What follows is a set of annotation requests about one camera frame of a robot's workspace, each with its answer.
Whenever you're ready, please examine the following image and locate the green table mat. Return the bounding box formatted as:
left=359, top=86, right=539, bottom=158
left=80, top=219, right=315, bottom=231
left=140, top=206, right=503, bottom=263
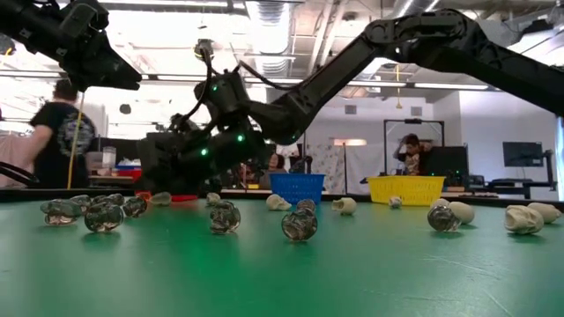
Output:
left=0, top=195, right=564, bottom=317

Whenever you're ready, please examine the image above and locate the black round ceiling fixture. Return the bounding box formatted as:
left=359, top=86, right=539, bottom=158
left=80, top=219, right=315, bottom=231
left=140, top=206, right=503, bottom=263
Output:
left=193, top=38, right=216, bottom=62

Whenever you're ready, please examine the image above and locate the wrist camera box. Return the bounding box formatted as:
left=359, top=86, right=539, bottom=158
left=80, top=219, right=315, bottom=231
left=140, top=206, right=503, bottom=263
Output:
left=169, top=113, right=199, bottom=133
left=60, top=0, right=110, bottom=39

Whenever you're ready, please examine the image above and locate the black metal gantry frame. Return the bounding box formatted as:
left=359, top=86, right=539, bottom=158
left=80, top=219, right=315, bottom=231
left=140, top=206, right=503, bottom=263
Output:
left=382, top=117, right=446, bottom=177

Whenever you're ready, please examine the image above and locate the black desk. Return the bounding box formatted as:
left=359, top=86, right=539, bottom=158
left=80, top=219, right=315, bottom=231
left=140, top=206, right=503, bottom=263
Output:
left=486, top=149, right=557, bottom=200

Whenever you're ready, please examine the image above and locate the black curved hoop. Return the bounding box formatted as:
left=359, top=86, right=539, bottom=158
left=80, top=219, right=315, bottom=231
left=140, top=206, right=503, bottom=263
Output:
left=0, top=161, right=39, bottom=188

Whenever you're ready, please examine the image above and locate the yellow plastic basket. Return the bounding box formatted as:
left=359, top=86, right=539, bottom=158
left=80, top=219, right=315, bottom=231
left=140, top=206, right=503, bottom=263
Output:
left=367, top=175, right=447, bottom=207

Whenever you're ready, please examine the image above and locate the black wall monitor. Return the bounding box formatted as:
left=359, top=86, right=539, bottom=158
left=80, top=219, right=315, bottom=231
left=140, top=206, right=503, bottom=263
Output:
left=502, top=141, right=544, bottom=167

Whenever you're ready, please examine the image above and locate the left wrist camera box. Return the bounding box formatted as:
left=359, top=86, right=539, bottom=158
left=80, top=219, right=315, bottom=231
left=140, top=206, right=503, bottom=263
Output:
left=60, top=0, right=110, bottom=39

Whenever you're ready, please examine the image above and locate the pink curtain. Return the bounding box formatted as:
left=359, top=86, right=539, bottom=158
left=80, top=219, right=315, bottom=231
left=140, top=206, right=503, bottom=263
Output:
left=0, top=134, right=32, bottom=188

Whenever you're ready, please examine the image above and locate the black partition wall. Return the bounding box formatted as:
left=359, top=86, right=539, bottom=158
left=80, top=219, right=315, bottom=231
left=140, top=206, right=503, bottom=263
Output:
left=94, top=136, right=146, bottom=189

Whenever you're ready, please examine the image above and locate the patterned white sheet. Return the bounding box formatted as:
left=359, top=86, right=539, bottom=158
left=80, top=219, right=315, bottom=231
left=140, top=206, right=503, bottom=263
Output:
left=307, top=144, right=347, bottom=195

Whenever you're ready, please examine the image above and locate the yellow extension cord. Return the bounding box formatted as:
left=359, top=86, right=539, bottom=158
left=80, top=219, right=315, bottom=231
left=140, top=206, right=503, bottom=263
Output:
left=66, top=90, right=87, bottom=190

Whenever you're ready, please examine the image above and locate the clear plastic container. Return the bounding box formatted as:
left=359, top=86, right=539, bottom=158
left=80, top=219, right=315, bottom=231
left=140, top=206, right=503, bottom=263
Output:
left=101, top=146, right=117, bottom=169

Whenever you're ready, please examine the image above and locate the wooden work table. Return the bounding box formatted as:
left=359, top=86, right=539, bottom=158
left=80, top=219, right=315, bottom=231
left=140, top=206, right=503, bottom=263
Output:
left=87, top=173, right=133, bottom=181

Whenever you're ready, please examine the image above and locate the blue plastic basket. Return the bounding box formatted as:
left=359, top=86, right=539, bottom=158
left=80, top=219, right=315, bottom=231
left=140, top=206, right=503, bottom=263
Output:
left=269, top=173, right=326, bottom=205

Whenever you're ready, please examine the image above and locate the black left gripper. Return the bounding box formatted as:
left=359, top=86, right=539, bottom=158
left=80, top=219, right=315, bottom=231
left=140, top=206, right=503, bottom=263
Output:
left=30, top=28, right=143, bottom=93

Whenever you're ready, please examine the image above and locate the silver ventilation duct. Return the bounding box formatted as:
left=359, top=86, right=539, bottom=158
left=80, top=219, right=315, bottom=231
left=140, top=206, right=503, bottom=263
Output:
left=244, top=0, right=297, bottom=78

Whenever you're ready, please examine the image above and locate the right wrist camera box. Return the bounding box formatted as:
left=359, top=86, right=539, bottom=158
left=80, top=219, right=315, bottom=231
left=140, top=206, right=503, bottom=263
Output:
left=169, top=113, right=199, bottom=133

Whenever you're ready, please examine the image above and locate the person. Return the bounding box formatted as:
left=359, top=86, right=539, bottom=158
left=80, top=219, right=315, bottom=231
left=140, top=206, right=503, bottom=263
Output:
left=24, top=78, right=96, bottom=189
left=260, top=152, right=287, bottom=190
left=393, top=133, right=435, bottom=177

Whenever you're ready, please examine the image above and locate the red plastic basket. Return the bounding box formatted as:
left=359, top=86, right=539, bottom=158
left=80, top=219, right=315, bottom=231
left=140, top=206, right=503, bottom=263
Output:
left=126, top=169, right=200, bottom=203

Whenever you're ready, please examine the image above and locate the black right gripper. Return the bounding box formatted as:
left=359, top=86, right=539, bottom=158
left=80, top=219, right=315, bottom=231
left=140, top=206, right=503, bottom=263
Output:
left=136, top=129, right=235, bottom=196

